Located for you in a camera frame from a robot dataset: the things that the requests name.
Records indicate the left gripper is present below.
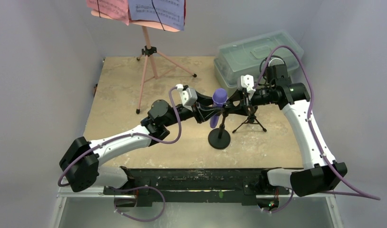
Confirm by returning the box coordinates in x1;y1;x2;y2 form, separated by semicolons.
163;91;223;127

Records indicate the purple microphone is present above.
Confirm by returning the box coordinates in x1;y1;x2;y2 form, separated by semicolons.
210;88;228;129

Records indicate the black round-base mic stand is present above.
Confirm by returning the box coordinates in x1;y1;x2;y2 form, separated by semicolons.
207;106;231;150

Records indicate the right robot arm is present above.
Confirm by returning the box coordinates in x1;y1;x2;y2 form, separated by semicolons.
228;64;348;196

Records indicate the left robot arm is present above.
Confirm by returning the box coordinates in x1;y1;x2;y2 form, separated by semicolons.
58;86;222;194

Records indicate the black tripod mic stand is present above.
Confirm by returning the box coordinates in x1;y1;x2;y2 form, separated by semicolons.
232;107;267;133

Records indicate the translucent plastic storage box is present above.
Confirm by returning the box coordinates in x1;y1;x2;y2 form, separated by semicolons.
213;30;304;93

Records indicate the silver condenser microphone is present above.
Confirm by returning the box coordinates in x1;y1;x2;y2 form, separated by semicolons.
260;55;286;71

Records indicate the pink music stand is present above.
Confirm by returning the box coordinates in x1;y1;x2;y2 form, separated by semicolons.
91;9;198;114

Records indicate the blue sheet music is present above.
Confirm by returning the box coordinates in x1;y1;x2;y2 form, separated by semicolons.
128;0;185;30

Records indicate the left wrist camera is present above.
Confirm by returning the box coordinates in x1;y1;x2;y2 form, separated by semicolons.
176;84;198;111

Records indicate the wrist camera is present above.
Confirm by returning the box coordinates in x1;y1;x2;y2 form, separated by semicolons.
237;75;256;95
176;84;198;111

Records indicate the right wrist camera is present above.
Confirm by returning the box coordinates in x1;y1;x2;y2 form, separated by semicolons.
237;75;256;95

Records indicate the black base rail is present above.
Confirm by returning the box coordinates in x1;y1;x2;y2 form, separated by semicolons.
56;168;336;209

